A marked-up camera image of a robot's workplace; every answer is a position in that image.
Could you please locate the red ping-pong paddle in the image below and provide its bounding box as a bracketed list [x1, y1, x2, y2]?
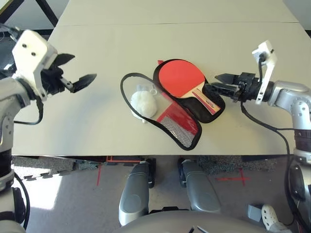
[157, 59, 221, 115]

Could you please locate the grey robot right leg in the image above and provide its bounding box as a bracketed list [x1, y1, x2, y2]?
[178, 157, 221, 214]

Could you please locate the black metal frame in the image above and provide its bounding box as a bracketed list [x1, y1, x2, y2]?
[0, 0, 59, 27]

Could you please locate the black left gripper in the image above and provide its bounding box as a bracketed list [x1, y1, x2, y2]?
[40, 53, 97, 97]

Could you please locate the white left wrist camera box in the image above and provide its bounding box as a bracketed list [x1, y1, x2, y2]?
[12, 30, 58, 101]

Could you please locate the red black paddle case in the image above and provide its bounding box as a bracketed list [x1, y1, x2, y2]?
[120, 57, 226, 151]

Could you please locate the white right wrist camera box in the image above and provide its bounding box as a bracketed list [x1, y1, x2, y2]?
[252, 40, 278, 105]

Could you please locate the small grey box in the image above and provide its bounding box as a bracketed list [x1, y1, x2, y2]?
[247, 204, 263, 223]

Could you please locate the grey robot left leg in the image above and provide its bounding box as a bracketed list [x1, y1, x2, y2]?
[118, 160, 156, 226]

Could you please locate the white fluffy plush keychain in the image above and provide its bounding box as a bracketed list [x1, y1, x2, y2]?
[130, 83, 158, 125]

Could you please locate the grey robot leg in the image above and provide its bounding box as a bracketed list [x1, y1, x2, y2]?
[118, 160, 156, 226]
[178, 157, 221, 214]

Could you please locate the white perforated shoe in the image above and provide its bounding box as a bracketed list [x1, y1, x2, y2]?
[261, 203, 280, 231]

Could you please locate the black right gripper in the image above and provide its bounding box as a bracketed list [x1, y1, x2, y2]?
[205, 72, 262, 102]

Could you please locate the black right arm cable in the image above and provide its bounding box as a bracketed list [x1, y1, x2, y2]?
[240, 100, 311, 229]

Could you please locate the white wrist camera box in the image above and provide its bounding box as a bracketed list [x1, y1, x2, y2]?
[12, 30, 58, 101]
[252, 40, 278, 105]

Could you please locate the grey speckled foam floor mat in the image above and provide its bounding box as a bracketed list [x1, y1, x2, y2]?
[12, 156, 103, 182]
[196, 155, 243, 175]

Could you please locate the red tape cross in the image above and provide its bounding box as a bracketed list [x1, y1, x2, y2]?
[216, 168, 250, 186]

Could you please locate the grey robot torso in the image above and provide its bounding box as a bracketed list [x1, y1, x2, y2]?
[116, 210, 268, 233]

